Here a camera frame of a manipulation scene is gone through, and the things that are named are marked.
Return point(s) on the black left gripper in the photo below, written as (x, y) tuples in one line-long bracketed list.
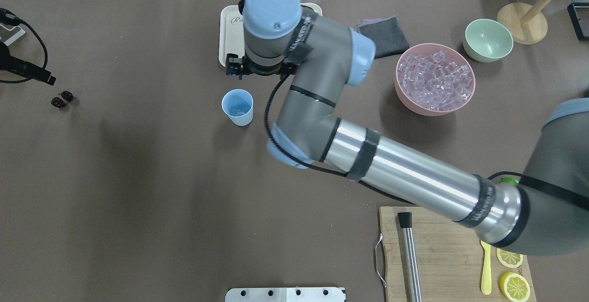
[(35, 71)]

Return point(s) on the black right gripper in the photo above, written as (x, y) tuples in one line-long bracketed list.
[(235, 65)]

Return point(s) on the dark cherry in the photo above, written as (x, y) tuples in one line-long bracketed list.
[(58, 102), (67, 96)]

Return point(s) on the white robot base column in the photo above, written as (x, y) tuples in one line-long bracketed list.
[(286, 294)]

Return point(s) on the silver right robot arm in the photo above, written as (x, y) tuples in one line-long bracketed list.
[(545, 214)]

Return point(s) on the light blue plastic cup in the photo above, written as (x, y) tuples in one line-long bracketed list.
[(235, 96)]

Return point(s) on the clear ice cubes pile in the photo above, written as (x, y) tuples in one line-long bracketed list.
[(435, 81)]

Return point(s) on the wooden cup stand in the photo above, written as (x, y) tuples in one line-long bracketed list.
[(526, 23)]

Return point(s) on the cream rabbit tray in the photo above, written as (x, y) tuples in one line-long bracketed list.
[(230, 35)]

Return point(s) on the grey folded cloth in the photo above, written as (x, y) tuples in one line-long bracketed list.
[(387, 35)]

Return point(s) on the pink bowl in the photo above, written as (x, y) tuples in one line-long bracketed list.
[(409, 99)]

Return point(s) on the steel muddler black tip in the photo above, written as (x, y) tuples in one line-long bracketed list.
[(411, 260)]

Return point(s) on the green ceramic bowl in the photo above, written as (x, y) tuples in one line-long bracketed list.
[(487, 40)]

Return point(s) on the wooden cutting board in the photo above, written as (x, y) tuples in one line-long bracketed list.
[(450, 259)]

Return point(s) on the green lime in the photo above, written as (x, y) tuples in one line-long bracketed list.
[(509, 180)]

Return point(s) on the yellow plastic knife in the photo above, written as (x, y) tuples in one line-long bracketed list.
[(486, 272)]

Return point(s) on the lemon slice upper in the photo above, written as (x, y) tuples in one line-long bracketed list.
[(509, 259)]

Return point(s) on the lemon half lower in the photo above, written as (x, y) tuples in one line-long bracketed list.
[(514, 287)]

